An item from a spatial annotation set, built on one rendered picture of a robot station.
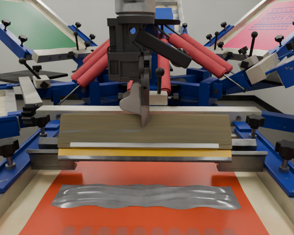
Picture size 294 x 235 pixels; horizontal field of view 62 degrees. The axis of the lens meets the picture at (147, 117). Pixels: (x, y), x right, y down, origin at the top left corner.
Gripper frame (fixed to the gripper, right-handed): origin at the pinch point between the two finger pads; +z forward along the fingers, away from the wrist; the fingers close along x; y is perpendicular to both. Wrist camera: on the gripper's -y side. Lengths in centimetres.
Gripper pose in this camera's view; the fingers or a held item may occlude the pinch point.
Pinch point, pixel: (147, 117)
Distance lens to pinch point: 52.0
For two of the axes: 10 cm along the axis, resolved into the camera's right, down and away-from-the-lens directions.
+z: 0.0, 9.4, 3.3
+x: -0.2, 3.3, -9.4
